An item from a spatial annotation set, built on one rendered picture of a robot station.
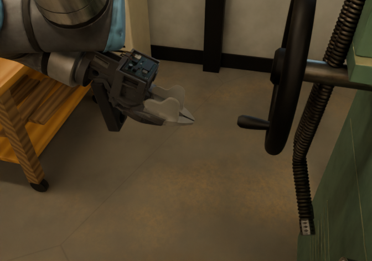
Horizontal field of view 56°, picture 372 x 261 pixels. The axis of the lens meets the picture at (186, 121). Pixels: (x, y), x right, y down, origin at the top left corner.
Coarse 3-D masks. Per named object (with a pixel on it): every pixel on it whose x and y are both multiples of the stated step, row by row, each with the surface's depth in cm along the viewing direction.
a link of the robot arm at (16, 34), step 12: (0, 0) 43; (12, 0) 44; (0, 12) 43; (12, 12) 44; (0, 24) 43; (12, 24) 44; (0, 36) 45; (12, 36) 45; (24, 36) 45; (0, 48) 46; (12, 48) 47; (24, 48) 47
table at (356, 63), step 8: (352, 40) 51; (352, 48) 50; (352, 56) 49; (360, 56) 48; (352, 64) 48; (360, 64) 46; (368, 64) 46; (352, 72) 47; (360, 72) 47; (368, 72) 47; (352, 80) 48; (360, 80) 48; (368, 80) 47
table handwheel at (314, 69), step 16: (304, 0) 44; (288, 16) 63; (304, 16) 43; (288, 32) 65; (304, 32) 43; (288, 48) 43; (304, 48) 43; (272, 64) 57; (288, 64) 43; (304, 64) 43; (320, 64) 54; (272, 80) 56; (288, 80) 43; (304, 80) 56; (320, 80) 55; (336, 80) 54; (272, 96) 69; (288, 96) 44; (272, 112) 66; (288, 112) 45; (272, 128) 48; (288, 128) 47; (272, 144) 50
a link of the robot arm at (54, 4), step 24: (24, 0) 44; (48, 0) 37; (72, 0) 37; (96, 0) 40; (120, 0) 44; (24, 24) 44; (48, 24) 44; (72, 24) 41; (96, 24) 43; (120, 24) 45; (48, 48) 47; (72, 48) 47; (96, 48) 47; (120, 48) 48
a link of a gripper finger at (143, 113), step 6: (126, 108) 59; (132, 108) 59; (138, 108) 59; (126, 114) 59; (132, 114) 59; (138, 114) 59; (144, 114) 59; (150, 114) 59; (138, 120) 59; (144, 120) 59; (150, 120) 59; (156, 120) 60; (162, 120) 60
